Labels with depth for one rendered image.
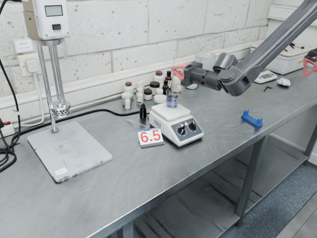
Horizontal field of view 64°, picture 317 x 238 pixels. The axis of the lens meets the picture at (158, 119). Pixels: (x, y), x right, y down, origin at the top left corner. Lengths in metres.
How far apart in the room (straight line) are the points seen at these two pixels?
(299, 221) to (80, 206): 1.00
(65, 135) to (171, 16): 0.85
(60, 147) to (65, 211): 0.28
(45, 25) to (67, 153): 0.43
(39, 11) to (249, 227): 1.55
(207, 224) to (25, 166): 1.05
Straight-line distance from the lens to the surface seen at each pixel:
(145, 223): 1.56
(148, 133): 0.98
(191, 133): 0.99
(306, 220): 1.43
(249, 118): 1.22
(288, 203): 2.01
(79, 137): 1.01
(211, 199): 1.73
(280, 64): 1.90
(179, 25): 1.54
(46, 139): 1.04
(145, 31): 1.39
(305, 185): 2.22
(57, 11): 0.75
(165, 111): 1.01
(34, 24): 0.78
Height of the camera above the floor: 1.32
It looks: 30 degrees down
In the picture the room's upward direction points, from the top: 3 degrees clockwise
